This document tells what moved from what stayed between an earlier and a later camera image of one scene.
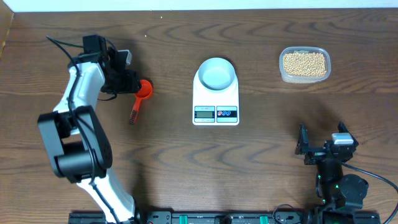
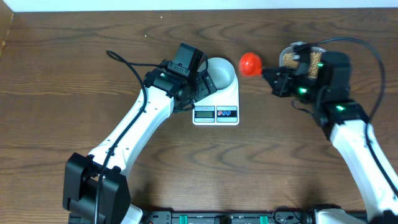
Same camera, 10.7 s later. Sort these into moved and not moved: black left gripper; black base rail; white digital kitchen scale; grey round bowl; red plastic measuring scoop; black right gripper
Moved: black right gripper; black left gripper; red plastic measuring scoop
Not moved: grey round bowl; black base rail; white digital kitchen scale
